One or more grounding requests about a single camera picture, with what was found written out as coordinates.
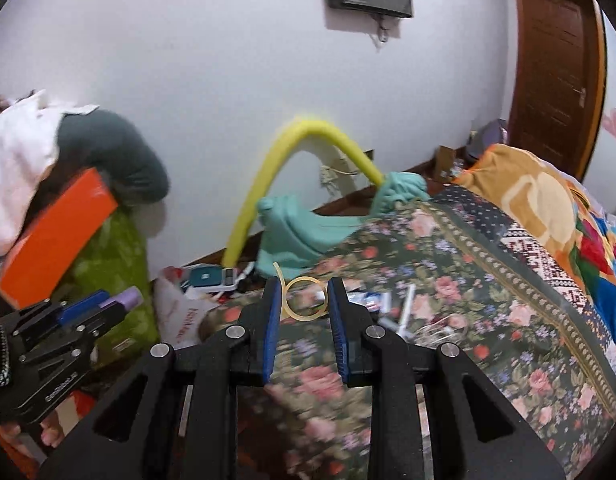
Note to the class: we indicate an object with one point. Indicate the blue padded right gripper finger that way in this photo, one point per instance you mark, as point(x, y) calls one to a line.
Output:
point(70, 313)

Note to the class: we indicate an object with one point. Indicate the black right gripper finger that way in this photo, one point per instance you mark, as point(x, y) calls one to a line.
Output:
point(368, 355)
point(241, 355)

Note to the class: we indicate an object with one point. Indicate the white disposable razor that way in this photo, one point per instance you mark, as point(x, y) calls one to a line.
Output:
point(400, 327)

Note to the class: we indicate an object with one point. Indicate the purple tube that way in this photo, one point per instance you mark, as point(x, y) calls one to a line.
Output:
point(129, 298)

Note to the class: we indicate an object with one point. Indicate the yellow rubber band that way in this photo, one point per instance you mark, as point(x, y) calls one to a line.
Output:
point(304, 299)

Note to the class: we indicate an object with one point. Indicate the toothpaste tube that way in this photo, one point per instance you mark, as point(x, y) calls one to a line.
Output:
point(376, 302)

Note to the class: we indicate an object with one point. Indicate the person hand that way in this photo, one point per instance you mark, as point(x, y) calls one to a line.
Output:
point(52, 433)

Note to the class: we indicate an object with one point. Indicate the orange box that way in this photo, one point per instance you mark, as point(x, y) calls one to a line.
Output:
point(38, 261)

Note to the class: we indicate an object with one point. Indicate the green floral bag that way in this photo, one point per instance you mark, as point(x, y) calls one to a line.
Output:
point(113, 260)

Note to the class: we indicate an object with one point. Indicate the white plastic bag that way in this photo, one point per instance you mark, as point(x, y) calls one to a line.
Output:
point(179, 314)

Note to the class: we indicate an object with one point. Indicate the teal card box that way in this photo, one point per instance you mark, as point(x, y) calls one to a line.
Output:
point(208, 278)

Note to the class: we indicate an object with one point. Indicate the floral dark green bedspread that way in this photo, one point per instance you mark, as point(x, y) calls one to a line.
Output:
point(558, 373)

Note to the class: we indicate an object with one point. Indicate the yellow foam tube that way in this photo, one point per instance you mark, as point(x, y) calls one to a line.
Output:
point(290, 157)

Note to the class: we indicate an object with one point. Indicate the teal cloth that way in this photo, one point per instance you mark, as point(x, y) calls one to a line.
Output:
point(296, 238)

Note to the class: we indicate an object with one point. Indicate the dark grey garment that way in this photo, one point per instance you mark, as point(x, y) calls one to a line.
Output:
point(114, 147)

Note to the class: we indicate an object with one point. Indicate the white cloth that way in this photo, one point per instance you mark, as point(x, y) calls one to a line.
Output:
point(28, 152)

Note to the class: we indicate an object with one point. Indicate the patchwork dark quilt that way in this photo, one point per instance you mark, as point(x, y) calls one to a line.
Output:
point(486, 218)

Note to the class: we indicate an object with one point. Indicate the orange patterned blanket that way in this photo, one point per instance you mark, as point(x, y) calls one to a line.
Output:
point(556, 210)

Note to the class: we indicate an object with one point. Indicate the brown wooden door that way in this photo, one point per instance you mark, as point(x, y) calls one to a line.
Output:
point(560, 81)

